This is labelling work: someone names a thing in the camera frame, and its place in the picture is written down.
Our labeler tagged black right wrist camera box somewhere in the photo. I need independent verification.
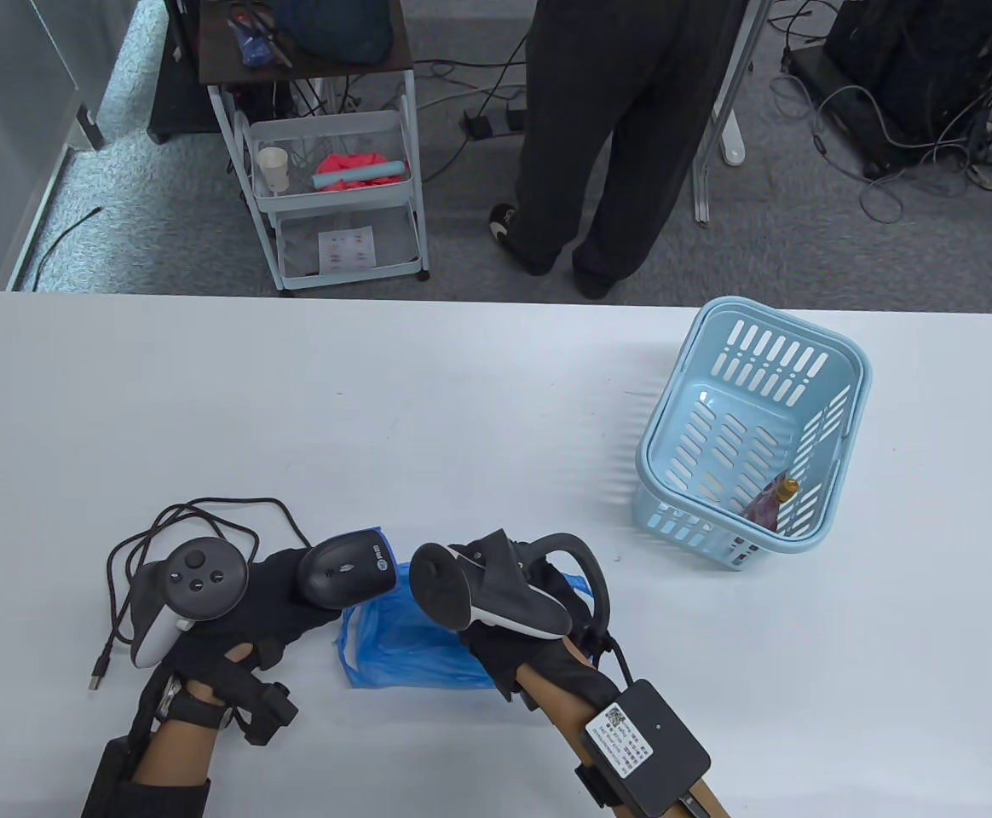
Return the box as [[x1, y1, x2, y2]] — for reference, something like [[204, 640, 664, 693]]
[[585, 679, 712, 815]]

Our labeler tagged black floor cable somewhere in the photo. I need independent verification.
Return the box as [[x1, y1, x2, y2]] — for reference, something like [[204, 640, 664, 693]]
[[33, 207, 103, 286]]

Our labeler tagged black wrist strap module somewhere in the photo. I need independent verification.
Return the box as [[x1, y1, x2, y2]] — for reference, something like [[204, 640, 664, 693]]
[[240, 682, 299, 746]]

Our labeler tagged white rolling cart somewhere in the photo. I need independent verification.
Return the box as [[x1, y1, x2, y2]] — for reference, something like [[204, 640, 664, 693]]
[[206, 64, 430, 297]]

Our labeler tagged black computer case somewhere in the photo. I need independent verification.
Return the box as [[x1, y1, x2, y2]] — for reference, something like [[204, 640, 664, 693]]
[[820, 0, 992, 180]]

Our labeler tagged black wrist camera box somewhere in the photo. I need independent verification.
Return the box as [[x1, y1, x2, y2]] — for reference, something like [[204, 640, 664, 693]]
[[83, 740, 147, 818], [585, 679, 712, 815]]

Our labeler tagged black cabinet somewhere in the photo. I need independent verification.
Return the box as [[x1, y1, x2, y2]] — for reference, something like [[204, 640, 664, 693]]
[[148, 0, 224, 144]]

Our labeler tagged teal roll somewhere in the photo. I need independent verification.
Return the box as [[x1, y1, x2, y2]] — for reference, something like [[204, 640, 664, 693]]
[[309, 158, 404, 190]]

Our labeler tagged person's left forearm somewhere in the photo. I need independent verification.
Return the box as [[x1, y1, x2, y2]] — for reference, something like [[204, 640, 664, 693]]
[[83, 706, 226, 818]]

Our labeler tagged person's left hand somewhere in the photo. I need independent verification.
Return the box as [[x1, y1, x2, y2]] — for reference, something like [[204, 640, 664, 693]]
[[155, 550, 345, 704]]

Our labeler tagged light blue plastic basket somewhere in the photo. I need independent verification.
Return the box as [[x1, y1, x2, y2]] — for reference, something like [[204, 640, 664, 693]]
[[634, 297, 872, 570]]

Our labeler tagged person's right hand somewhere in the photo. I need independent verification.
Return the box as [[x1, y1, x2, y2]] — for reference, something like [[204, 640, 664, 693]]
[[460, 567, 591, 701]]

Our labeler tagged red cloth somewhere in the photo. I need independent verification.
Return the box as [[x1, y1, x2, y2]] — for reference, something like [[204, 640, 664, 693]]
[[315, 149, 406, 190]]

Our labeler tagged dark blue bag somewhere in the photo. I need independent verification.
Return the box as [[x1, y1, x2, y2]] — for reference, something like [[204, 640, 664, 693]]
[[273, 0, 395, 65]]

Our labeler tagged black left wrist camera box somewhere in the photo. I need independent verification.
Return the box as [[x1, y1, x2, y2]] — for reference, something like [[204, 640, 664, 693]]
[[83, 740, 147, 818]]

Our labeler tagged white desk leg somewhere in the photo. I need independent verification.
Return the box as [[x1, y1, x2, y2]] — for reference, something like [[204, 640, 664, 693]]
[[701, 0, 776, 167]]

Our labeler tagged white paper cup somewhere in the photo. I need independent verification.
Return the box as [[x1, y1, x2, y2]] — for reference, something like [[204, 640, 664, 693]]
[[256, 147, 290, 195]]

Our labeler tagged blue packet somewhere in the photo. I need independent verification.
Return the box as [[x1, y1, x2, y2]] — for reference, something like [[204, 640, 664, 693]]
[[223, 4, 292, 67]]

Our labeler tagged black camera cable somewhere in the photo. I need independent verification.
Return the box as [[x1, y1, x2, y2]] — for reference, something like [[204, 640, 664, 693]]
[[591, 629, 712, 818]]

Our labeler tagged printed paper sheet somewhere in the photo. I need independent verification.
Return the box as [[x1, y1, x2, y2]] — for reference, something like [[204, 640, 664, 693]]
[[319, 227, 377, 274]]

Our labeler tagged red ketchup package gold cap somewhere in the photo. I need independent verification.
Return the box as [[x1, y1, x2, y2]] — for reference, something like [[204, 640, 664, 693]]
[[739, 477, 799, 531]]

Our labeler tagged blue plastic bag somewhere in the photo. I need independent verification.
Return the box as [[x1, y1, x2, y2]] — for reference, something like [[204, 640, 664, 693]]
[[338, 562, 599, 689]]

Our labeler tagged grey white left hand controller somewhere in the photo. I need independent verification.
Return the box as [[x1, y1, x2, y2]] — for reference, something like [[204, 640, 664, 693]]
[[128, 539, 250, 668]]

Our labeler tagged black arm strap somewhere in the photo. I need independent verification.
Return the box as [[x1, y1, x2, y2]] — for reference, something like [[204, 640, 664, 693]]
[[117, 777, 211, 818], [573, 763, 625, 806]]

